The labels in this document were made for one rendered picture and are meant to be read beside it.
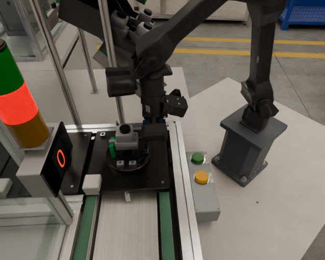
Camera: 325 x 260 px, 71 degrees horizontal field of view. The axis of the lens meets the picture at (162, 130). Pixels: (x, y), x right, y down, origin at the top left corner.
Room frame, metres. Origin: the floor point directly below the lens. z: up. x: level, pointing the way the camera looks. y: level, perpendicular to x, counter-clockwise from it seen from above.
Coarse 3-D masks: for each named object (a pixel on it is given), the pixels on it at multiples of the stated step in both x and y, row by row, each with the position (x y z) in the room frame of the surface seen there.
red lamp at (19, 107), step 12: (24, 84) 0.27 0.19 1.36; (0, 96) 0.24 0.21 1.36; (12, 96) 0.24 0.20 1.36; (24, 96) 0.25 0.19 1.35; (0, 108) 0.24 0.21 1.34; (12, 108) 0.24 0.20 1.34; (24, 108) 0.25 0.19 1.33; (36, 108) 0.27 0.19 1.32; (12, 120) 0.24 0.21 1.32; (24, 120) 0.24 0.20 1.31
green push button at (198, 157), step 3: (195, 153) 0.47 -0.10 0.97; (198, 153) 0.47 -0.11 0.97; (192, 156) 0.45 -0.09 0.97; (195, 156) 0.45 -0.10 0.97; (198, 156) 0.45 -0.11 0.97; (201, 156) 0.45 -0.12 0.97; (192, 159) 0.44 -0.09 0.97; (195, 159) 0.44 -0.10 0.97; (198, 159) 0.44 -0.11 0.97; (201, 159) 0.44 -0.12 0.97; (195, 162) 0.44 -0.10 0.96; (198, 162) 0.43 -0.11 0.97; (201, 162) 0.44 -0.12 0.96
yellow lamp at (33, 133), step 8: (32, 120) 0.25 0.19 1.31; (40, 120) 0.26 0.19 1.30; (8, 128) 0.24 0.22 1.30; (16, 128) 0.24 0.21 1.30; (24, 128) 0.24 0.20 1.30; (32, 128) 0.25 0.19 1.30; (40, 128) 0.25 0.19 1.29; (16, 136) 0.24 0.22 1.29; (24, 136) 0.24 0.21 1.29; (32, 136) 0.24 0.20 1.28; (40, 136) 0.25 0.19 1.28; (48, 136) 0.26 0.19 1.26; (24, 144) 0.24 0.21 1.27; (32, 144) 0.24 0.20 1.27
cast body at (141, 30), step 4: (140, 24) 0.74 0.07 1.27; (144, 24) 0.73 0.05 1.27; (148, 24) 0.74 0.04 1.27; (140, 28) 0.72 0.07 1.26; (144, 28) 0.72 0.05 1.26; (148, 28) 0.73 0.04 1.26; (128, 32) 0.75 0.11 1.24; (132, 32) 0.75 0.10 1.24; (136, 32) 0.73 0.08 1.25; (140, 32) 0.72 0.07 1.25; (144, 32) 0.72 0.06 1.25; (128, 36) 0.75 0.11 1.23; (132, 36) 0.73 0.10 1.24; (136, 36) 0.73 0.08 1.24; (132, 40) 0.73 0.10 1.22; (136, 40) 0.73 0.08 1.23
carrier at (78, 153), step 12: (72, 132) 0.56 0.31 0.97; (84, 132) 0.56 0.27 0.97; (72, 144) 0.51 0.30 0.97; (84, 144) 0.51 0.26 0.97; (72, 156) 0.46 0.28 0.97; (84, 156) 0.46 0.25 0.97; (72, 168) 0.41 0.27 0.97; (84, 168) 0.42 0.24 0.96; (72, 180) 0.37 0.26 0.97; (72, 192) 0.33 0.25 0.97
